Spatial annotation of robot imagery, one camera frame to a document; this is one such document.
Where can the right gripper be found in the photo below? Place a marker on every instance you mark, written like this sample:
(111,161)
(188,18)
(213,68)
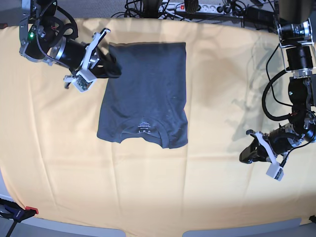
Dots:
(71,53)

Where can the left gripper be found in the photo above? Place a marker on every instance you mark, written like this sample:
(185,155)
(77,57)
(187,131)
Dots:
(281,140)

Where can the blue-grey T-shirt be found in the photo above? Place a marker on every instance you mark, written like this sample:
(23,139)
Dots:
(148,99)

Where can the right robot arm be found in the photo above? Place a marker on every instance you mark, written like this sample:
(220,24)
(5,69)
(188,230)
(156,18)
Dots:
(48,34)

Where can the white power strip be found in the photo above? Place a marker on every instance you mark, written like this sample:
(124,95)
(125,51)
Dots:
(203,10)

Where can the yellow table cloth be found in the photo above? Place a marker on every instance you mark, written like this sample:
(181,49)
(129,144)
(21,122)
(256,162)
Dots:
(52,160)

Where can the black power adapter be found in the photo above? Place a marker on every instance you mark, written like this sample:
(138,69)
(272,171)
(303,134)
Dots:
(259,16)

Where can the blue red table clamp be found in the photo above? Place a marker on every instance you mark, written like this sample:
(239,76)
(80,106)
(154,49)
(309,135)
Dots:
(10,210)

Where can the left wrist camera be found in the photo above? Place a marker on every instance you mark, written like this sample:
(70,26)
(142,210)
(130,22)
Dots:
(275,171)

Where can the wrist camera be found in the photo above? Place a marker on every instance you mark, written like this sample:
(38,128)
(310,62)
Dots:
(275,171)
(81,84)

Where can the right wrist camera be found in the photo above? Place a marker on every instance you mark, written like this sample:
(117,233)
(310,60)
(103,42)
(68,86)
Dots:
(81,84)

